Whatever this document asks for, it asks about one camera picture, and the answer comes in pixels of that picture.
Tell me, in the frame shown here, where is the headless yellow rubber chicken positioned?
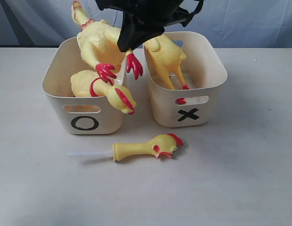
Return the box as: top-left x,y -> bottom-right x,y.
143,32 -> 190,105

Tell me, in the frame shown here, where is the cream bin marked O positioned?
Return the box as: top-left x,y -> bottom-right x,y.
42,37 -> 124,135

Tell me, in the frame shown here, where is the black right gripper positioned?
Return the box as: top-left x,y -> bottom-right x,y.
96,0 -> 204,52

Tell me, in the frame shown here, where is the white backdrop curtain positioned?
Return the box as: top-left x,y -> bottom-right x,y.
0,0 -> 292,48

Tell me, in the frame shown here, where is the severed chicken head with tube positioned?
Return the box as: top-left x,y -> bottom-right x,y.
68,133 -> 184,161

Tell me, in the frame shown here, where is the cream bin marked X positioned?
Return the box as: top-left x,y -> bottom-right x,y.
143,32 -> 227,128

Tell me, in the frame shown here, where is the whole yellow rubber chicken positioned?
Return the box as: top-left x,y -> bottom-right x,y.
71,0 -> 143,83

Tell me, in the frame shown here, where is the rubber chicken in O bin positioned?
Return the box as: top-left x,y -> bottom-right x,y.
70,70 -> 137,115

